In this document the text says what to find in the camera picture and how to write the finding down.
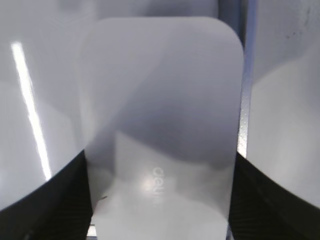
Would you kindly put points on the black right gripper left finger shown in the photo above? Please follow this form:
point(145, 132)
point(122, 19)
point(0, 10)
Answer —
point(61, 209)

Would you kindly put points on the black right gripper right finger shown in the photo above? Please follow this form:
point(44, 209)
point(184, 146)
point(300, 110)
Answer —
point(260, 209)

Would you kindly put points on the white whiteboard eraser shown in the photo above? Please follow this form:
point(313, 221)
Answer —
point(160, 106)

